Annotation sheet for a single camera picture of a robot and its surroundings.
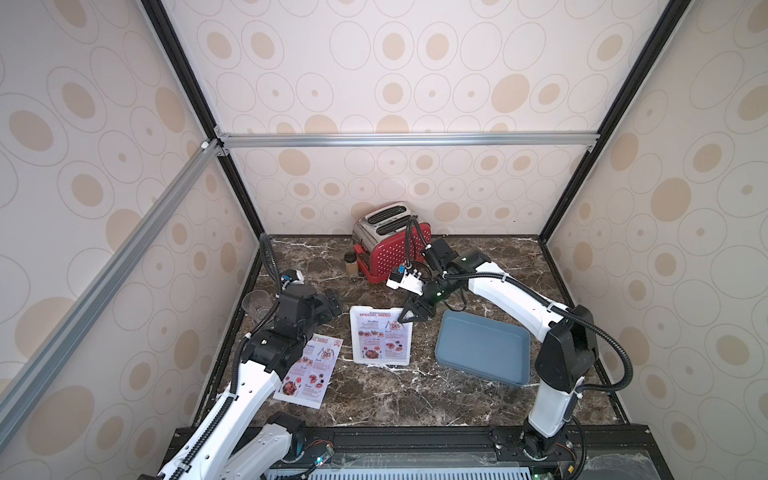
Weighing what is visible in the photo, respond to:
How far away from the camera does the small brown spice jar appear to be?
103 centimetres

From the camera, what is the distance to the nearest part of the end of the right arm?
62 cm

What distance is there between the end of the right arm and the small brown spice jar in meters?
0.34
